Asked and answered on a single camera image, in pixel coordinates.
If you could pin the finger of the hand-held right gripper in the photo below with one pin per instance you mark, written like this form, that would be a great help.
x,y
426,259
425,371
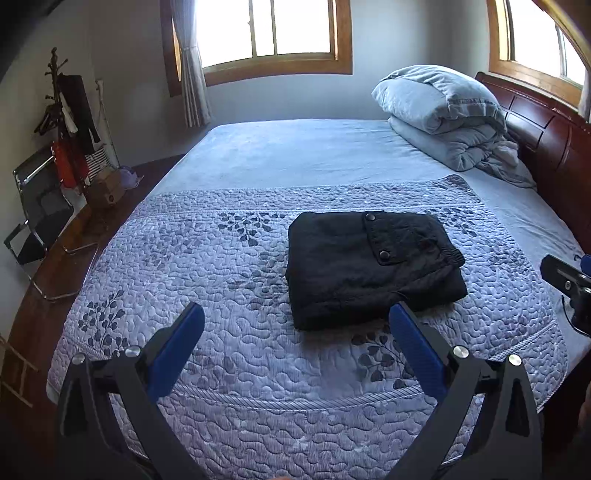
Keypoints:
x,y
556,272

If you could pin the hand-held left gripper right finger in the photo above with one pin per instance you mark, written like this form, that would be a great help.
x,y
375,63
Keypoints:
x,y
418,350

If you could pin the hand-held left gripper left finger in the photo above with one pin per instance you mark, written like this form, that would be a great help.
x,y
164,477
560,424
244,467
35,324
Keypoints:
x,y
178,355

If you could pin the black pants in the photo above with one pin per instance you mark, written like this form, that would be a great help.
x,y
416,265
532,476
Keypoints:
x,y
341,272

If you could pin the quilted leaf-pattern bedspread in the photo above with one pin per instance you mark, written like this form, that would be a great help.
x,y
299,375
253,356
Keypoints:
x,y
231,323

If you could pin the dark wooden headboard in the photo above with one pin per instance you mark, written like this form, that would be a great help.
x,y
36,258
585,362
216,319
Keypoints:
x,y
545,134

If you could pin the light wooden chair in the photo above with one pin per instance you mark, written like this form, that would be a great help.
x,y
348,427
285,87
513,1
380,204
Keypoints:
x,y
16,369

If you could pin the cardboard box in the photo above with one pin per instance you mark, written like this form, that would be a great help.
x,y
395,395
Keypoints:
x,y
104,189

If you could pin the purple plastic bag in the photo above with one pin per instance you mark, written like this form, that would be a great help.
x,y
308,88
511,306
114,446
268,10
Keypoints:
x,y
129,177

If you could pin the black chrome cantilever chair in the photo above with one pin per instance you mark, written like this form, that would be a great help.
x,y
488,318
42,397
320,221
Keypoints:
x,y
41,217

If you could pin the folded light blue comforter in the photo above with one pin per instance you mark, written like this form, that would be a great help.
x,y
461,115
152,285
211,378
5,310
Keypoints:
x,y
434,101

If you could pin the red garment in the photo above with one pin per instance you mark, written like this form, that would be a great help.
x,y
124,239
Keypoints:
x,y
67,164

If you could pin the light blue bed sheet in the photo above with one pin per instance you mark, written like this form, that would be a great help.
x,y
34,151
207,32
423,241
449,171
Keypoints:
x,y
300,152

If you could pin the wooden framed window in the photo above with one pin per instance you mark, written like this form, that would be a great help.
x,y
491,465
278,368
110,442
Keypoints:
x,y
540,41
277,32

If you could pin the black hanging garment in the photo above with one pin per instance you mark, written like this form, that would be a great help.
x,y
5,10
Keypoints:
x,y
78,106

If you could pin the grey curtain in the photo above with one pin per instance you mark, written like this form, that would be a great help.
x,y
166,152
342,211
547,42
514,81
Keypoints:
x,y
191,83

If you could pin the dark coat rack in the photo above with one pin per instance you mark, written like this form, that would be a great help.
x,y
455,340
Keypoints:
x,y
54,74

